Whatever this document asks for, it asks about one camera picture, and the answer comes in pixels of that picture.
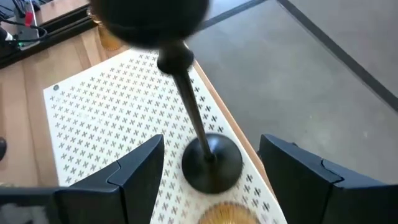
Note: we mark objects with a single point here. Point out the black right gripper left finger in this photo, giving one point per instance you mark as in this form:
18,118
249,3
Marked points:
133,186

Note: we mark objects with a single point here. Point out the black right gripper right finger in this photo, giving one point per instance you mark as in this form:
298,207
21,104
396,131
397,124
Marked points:
311,193

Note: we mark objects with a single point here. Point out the tall black candlestick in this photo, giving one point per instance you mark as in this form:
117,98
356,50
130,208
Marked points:
214,174

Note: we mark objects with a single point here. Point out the amber glass candle holder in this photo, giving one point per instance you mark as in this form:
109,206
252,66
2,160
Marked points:
109,39
228,214

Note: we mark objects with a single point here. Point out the white perforated metal shelf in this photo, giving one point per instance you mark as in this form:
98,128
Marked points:
109,124

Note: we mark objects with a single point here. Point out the grey electronics box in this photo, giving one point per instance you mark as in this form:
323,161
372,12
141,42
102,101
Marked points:
28,34

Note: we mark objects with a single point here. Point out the black aluminium table frame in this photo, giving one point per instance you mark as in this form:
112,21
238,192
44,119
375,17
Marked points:
62,32

